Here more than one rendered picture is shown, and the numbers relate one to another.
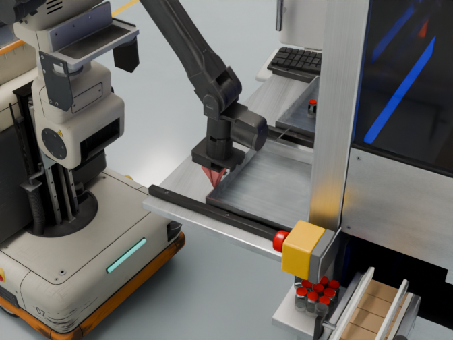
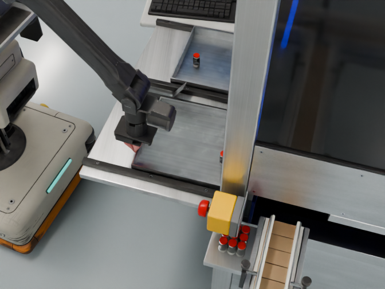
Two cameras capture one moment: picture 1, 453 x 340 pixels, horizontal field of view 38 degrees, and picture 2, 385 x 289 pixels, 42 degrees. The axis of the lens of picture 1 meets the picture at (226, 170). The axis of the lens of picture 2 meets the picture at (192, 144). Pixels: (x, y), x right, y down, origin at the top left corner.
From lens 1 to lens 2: 0.36 m
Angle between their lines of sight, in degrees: 18
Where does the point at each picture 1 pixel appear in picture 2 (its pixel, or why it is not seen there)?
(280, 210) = (189, 162)
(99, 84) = (11, 56)
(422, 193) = (311, 173)
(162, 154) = (63, 70)
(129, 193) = (48, 121)
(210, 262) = not seen: hidden behind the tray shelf
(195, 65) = (110, 77)
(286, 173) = (187, 126)
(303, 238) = (222, 208)
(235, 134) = (150, 121)
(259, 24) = not seen: outside the picture
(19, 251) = not seen: outside the picture
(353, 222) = (257, 188)
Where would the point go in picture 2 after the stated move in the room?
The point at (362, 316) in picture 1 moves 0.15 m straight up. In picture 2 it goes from (271, 254) to (281, 224)
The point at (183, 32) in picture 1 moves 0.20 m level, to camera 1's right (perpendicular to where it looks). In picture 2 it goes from (96, 53) to (186, 39)
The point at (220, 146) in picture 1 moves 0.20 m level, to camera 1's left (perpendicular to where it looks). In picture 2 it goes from (138, 128) to (59, 143)
